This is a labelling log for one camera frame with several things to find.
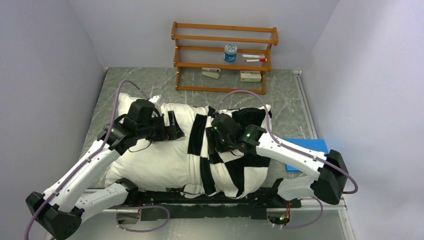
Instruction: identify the white pillow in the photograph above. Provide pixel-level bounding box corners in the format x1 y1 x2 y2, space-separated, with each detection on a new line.
104 103 209 192

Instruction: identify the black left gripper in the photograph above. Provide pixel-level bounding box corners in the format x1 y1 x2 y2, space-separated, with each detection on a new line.
137 110 184 142

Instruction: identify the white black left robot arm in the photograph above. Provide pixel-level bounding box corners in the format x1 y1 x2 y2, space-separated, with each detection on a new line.
25 98 184 240

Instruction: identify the black white checkered pillowcase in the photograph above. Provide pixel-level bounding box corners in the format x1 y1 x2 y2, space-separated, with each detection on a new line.
181 106 270 199

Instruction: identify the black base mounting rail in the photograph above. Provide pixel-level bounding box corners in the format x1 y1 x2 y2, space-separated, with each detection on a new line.
130 187 302 220

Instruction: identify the small white red box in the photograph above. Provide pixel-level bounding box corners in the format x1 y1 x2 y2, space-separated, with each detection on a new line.
240 70 262 83

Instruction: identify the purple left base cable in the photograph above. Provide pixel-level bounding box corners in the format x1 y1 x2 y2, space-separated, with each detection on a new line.
112 205 171 234

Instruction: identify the wooden shelf rack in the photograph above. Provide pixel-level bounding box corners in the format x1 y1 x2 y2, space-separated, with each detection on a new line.
170 21 279 95

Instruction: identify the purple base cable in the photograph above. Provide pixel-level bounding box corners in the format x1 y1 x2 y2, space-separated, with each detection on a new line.
266 197 324 230
112 205 171 234

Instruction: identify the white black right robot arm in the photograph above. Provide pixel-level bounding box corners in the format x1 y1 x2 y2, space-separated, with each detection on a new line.
211 113 348 207

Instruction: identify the white marker pen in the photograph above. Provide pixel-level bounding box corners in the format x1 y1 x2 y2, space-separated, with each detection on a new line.
242 54 266 59

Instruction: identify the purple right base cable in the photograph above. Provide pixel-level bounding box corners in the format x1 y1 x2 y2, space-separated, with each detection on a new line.
266 197 324 230

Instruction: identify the blue foam block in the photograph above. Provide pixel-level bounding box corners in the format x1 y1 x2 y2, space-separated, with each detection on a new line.
284 138 329 173

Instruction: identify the blue white round jar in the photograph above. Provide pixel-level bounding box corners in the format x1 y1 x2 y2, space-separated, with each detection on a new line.
223 44 238 63

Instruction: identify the red capped marker pen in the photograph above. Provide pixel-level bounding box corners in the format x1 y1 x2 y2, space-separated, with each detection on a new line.
245 58 267 63

